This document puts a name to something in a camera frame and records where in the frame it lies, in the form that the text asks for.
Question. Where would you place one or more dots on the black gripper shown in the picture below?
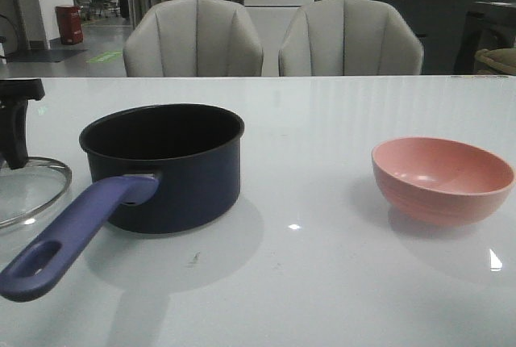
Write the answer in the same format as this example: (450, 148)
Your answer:
(15, 95)

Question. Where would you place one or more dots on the glass lid with blue knob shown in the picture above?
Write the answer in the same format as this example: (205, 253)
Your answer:
(27, 191)

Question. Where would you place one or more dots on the pink plastic bowl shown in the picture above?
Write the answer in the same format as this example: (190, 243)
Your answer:
(442, 182)

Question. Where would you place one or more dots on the dark blue saucepan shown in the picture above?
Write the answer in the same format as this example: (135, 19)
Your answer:
(155, 170)

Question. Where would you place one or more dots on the left beige upholstered chair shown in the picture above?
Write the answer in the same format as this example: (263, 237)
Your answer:
(194, 38)

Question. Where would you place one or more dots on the beige upholstered chair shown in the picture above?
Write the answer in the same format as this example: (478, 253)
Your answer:
(194, 38)
(349, 38)

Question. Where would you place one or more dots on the right beige upholstered chair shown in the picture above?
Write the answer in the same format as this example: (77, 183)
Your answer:
(349, 38)

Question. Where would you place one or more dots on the dark side table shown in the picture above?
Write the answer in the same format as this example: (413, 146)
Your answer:
(488, 25)

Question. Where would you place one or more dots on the olive cushion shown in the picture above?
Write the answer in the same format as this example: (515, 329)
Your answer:
(499, 61)

